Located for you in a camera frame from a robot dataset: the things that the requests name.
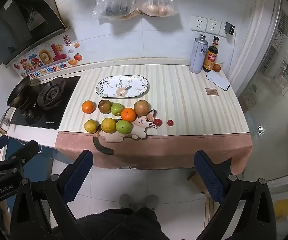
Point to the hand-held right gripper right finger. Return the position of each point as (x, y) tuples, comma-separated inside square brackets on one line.
[(208, 177)]

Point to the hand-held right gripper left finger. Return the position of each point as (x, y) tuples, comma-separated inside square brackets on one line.
[(79, 177)]

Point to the yellow citrus fruit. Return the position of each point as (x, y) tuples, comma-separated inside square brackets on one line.
[(108, 125), (91, 125)]

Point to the red cherry tomato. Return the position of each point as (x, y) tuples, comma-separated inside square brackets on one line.
[(158, 122), (170, 123)]

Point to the green apple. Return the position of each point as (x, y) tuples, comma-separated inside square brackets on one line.
[(124, 126), (117, 109)]

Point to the orange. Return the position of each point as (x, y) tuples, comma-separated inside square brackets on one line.
[(88, 106), (128, 114)]

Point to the reddish brown round fruit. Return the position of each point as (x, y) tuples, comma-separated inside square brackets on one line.
[(105, 106)]

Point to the brown pear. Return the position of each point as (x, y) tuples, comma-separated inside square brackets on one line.
[(141, 107)]

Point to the oval floral deer plate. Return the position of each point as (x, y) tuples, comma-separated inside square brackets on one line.
[(122, 86)]

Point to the cardboard box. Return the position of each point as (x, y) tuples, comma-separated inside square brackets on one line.
[(198, 180)]

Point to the grey slipper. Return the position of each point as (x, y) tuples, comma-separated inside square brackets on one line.
[(126, 201), (151, 202)]

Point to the black frying pan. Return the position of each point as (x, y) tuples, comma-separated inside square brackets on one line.
[(19, 91)]

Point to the black gas stove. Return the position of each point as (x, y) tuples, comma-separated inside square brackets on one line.
[(59, 105)]

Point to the person's dark-clothed legs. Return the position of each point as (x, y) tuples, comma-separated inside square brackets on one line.
[(119, 225)]

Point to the striped pink-bordered tablecloth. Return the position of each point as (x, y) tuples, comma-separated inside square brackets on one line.
[(183, 110)]

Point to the cat-shaped mat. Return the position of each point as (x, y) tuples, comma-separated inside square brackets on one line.
[(140, 130)]

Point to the yellow object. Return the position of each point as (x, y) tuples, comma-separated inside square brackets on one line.
[(285, 208)]

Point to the brown square card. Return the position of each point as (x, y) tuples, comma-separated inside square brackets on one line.
[(211, 91)]

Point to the white paper sheet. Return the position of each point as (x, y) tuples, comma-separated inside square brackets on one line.
[(218, 80)]

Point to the black range hood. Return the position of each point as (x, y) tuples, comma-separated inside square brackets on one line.
[(16, 25)]

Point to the silver metal can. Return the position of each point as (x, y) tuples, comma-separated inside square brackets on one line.
[(198, 55)]

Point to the grey plug adapter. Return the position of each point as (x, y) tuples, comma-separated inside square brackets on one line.
[(229, 29)]

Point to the clear bag with dark contents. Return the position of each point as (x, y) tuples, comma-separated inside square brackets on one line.
[(115, 2)]

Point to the colourful wall stickers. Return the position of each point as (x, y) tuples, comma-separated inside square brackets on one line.
[(45, 60)]

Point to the white wall socket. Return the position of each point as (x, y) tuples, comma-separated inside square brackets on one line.
[(198, 23), (213, 27)]

